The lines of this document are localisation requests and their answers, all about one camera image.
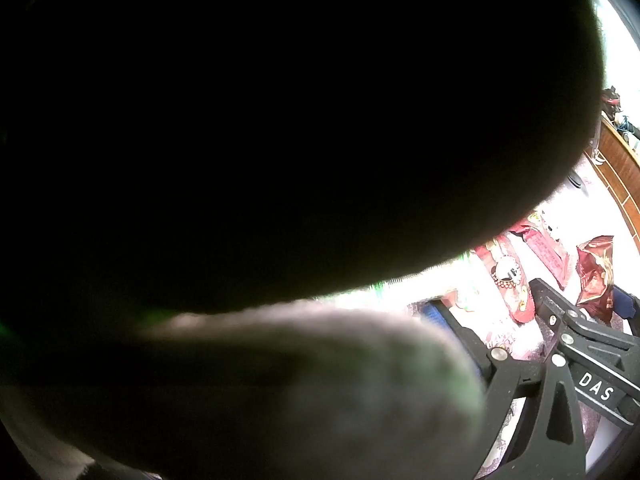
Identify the red snack packet round print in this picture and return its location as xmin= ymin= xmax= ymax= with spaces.
xmin=472 ymin=240 xmax=536 ymax=325

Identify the dark blue cloth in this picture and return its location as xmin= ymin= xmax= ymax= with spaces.
xmin=612 ymin=285 xmax=640 ymax=336

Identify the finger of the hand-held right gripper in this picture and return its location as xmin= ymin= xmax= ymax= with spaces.
xmin=529 ymin=278 xmax=640 ymax=361

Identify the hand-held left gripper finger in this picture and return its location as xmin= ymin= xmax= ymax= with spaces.
xmin=421 ymin=299 xmax=588 ymax=480

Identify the wooden furniture panel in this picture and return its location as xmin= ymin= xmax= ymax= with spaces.
xmin=585 ymin=115 xmax=640 ymax=251

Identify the red gold snack packet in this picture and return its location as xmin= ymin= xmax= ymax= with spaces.
xmin=575 ymin=235 xmax=616 ymax=326

